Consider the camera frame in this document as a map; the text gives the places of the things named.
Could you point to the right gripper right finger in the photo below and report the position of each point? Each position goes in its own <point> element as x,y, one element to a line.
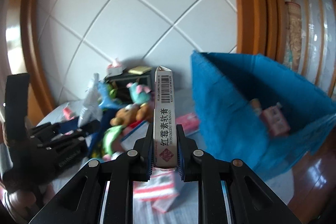
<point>228,192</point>

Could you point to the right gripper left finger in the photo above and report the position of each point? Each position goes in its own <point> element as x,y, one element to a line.
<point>102,192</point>

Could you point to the pink white tissue bundle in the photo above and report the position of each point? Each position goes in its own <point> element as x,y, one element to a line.
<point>162,189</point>

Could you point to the tall ointment box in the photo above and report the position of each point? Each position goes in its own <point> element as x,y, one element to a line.
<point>164,124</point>

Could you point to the person's left hand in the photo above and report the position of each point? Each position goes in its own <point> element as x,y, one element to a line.
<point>18,207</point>

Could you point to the small pink tissue packet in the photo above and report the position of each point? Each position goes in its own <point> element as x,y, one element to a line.
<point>68,114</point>

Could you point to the white blue mask box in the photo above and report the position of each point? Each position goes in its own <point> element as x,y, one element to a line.
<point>128,141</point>

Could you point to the green cloth plush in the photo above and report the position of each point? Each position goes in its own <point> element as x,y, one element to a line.
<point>111,143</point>

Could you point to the pink tissue pack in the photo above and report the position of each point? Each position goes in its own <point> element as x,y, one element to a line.
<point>189,122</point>

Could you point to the brown bear plush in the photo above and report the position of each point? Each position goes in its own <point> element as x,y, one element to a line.
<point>133,113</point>

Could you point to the pink white box in bin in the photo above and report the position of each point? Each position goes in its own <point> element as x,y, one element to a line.
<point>275,121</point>

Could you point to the light blue plastic hanger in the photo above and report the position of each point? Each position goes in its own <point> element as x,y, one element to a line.
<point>105,101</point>

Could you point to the green frog plush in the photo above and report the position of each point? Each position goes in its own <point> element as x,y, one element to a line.
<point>114,94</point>

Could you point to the teal pink plush toy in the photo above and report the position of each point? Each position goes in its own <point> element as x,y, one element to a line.
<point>140,94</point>

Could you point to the blue plastic storage bin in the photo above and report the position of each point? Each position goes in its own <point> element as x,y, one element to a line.
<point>224,84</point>

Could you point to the black box on bed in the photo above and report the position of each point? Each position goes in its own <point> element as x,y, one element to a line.
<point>125,78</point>

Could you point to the small tissue box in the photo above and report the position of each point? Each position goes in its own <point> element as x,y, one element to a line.
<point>115,68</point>

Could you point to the yellow sticky note pad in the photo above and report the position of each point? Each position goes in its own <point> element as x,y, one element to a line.
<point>139,70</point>

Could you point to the rolled patterned rug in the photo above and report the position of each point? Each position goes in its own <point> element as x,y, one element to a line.
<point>293,36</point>

